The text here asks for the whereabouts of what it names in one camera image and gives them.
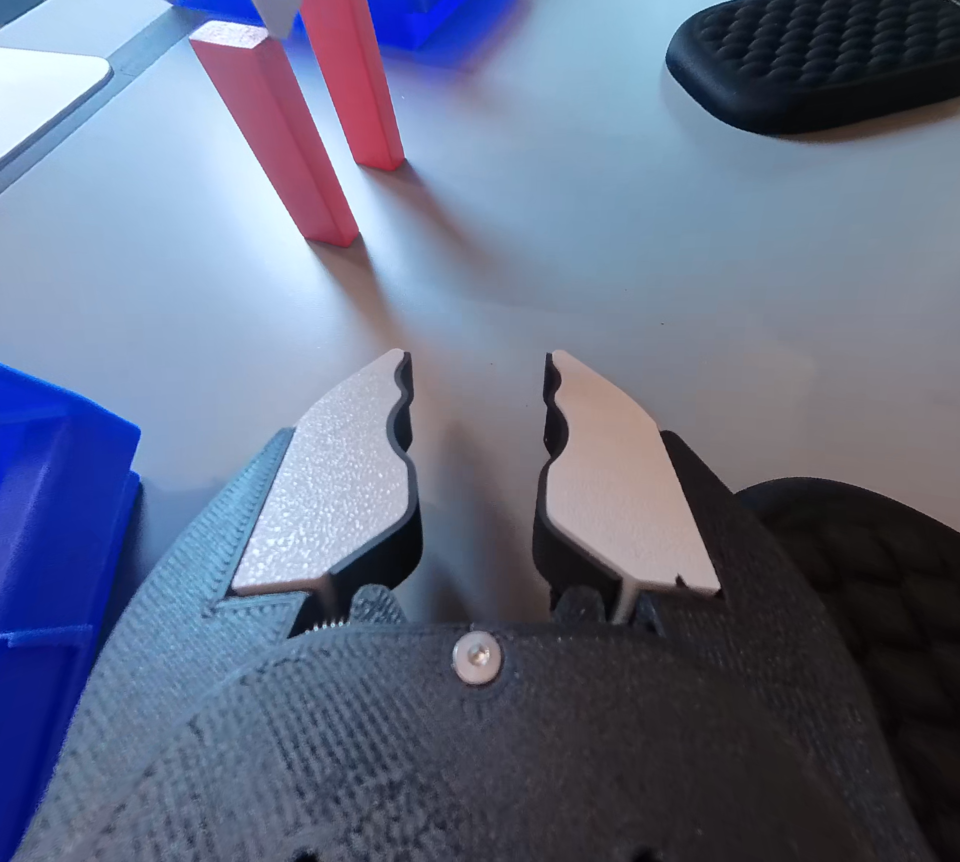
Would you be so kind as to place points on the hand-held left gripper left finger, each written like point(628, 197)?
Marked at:
point(323, 502)

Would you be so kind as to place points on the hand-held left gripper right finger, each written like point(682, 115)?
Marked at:
point(623, 502)

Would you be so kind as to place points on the red wooden block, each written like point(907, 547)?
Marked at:
point(357, 68)
point(278, 135)

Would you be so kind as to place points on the white document stand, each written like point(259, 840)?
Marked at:
point(45, 105)

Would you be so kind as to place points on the black wrist rest pad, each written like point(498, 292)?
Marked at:
point(885, 622)
point(825, 53)

